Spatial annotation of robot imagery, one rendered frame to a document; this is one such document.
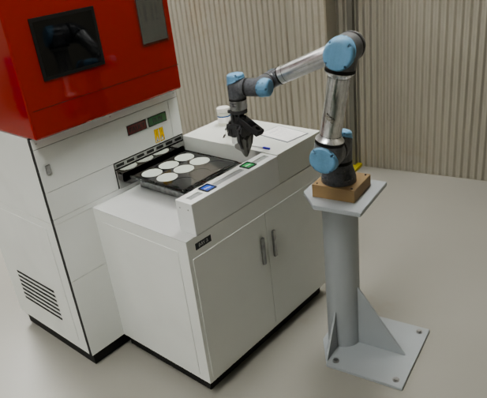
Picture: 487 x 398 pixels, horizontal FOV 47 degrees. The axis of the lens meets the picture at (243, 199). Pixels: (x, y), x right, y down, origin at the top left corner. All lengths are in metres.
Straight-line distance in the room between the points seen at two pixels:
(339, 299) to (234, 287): 0.51
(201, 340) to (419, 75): 2.73
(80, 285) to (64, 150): 0.65
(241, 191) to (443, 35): 2.36
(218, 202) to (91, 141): 0.67
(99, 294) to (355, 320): 1.25
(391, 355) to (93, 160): 1.66
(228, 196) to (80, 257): 0.79
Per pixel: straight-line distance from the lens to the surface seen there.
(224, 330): 2.59
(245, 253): 2.53
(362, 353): 2.85
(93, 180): 2.66
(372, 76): 4.55
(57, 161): 2.54
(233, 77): 2.33
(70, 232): 2.66
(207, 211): 2.27
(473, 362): 2.89
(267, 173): 2.52
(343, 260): 2.59
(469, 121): 4.45
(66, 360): 3.16
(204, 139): 2.86
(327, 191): 2.43
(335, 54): 2.10
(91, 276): 2.80
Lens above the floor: 1.91
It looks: 26 degrees down
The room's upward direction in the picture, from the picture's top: 7 degrees counter-clockwise
